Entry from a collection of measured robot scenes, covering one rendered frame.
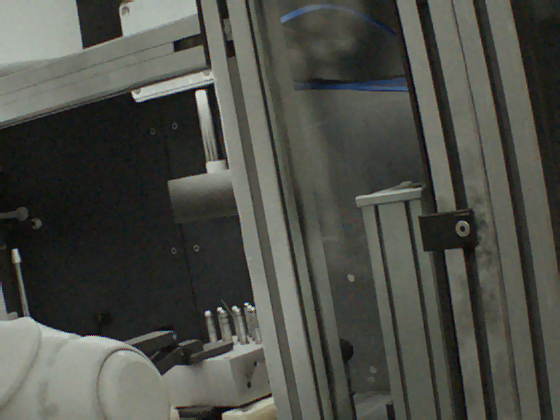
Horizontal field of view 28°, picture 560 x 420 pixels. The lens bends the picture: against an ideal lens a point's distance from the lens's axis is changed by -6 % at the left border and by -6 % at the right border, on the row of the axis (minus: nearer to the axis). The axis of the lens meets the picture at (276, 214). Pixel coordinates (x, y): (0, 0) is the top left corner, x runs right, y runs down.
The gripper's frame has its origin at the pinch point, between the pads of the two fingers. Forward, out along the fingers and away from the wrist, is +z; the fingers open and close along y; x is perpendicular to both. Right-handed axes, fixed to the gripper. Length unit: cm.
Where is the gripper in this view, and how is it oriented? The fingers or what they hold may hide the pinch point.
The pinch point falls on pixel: (208, 379)
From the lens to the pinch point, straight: 115.4
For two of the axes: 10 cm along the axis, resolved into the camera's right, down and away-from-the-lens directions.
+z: 5.9, -1.5, 7.9
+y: -1.8, -9.8, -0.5
